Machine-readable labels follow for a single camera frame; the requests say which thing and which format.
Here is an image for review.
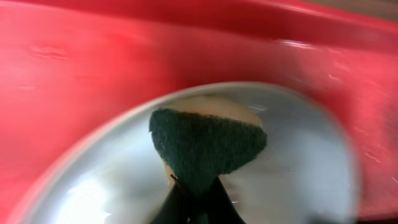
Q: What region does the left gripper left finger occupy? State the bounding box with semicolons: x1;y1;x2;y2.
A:
150;179;199;224

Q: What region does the light blue plate top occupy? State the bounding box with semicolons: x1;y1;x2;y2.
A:
8;82;360;223

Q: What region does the green yellow sponge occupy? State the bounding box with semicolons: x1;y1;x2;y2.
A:
149;96;267;197

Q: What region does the red plastic tray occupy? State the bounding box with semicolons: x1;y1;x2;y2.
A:
1;1;397;223

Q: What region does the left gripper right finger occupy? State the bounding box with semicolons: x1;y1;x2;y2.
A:
197;177;245;224

